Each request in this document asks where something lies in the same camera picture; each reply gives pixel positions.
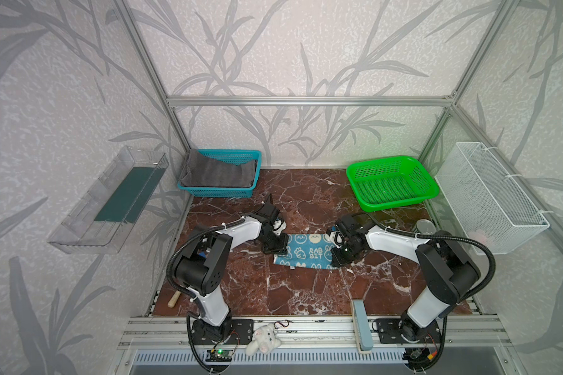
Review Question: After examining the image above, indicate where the grey blue sponge block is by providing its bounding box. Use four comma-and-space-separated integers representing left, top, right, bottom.
351, 299, 374, 354

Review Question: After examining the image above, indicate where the clear plastic wall bin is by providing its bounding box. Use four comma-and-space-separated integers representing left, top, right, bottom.
48, 146, 169, 255

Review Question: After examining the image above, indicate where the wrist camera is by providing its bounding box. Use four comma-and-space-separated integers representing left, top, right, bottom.
328, 227, 344, 248
273, 220, 287, 235

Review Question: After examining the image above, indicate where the green plastic basket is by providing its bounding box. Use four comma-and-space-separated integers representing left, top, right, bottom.
347, 156, 439, 213

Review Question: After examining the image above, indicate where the teal patterned towel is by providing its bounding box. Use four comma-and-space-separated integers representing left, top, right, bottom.
274, 234, 336, 270

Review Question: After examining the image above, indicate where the green lit circuit board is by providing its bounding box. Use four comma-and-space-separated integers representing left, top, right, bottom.
206, 349, 235, 363

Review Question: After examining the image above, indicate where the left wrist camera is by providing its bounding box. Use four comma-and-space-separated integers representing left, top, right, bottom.
273, 220, 287, 235

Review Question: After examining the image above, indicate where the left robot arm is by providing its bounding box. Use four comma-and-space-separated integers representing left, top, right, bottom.
166, 195, 289, 341

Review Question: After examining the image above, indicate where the white plush toy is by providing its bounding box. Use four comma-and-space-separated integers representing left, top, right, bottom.
246, 323, 282, 356

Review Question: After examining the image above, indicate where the metal tin can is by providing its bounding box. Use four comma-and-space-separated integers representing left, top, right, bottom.
414, 219, 437, 234

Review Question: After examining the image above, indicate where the wooden stick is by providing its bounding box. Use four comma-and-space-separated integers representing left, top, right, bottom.
167, 291, 181, 309

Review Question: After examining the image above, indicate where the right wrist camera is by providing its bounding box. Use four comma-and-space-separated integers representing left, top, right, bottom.
328, 227, 344, 248

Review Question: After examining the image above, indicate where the grey towel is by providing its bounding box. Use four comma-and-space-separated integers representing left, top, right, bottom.
179, 150, 257, 188

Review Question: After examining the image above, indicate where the teal plastic basket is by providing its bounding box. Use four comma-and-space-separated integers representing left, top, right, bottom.
178, 149, 261, 198

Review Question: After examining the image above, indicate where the pink item in wire basket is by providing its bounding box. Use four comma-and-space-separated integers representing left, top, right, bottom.
468, 230, 494, 248

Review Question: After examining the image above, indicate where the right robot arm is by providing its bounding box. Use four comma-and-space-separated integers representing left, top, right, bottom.
326, 212, 496, 343

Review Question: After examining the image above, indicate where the white wire mesh basket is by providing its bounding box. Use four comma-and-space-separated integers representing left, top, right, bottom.
436, 142, 550, 255

